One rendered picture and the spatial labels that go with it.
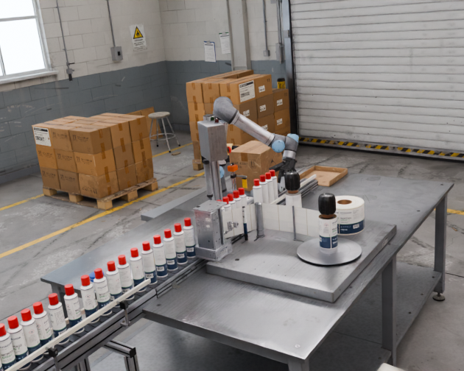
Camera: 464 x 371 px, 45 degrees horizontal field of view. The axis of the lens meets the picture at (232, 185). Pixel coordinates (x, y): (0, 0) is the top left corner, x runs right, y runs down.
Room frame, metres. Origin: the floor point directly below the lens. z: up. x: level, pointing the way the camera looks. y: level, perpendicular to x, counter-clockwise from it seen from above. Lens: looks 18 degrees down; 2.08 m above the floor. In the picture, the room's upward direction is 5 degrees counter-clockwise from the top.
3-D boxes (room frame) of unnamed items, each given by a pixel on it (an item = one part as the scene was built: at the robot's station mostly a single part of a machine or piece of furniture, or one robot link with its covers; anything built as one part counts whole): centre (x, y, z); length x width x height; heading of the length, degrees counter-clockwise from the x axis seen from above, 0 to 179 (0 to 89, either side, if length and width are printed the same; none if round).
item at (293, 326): (3.02, -0.21, 0.82); 2.10 x 1.50 x 0.02; 144
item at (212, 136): (2.94, 0.08, 1.38); 0.17 x 0.10 x 0.19; 19
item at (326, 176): (3.79, -0.64, 0.85); 0.30 x 0.26 x 0.04; 144
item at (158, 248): (2.40, 0.37, 0.98); 0.05 x 0.05 x 0.20
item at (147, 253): (2.34, 0.41, 0.98); 0.05 x 0.05 x 0.20
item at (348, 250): (2.49, -0.44, 0.89); 0.31 x 0.31 x 0.01
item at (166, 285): (2.98, -0.05, 0.85); 1.65 x 0.11 x 0.05; 144
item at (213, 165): (3.03, 0.09, 1.16); 0.04 x 0.04 x 0.67; 54
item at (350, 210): (2.76, -0.58, 0.95); 0.20 x 0.20 x 0.14
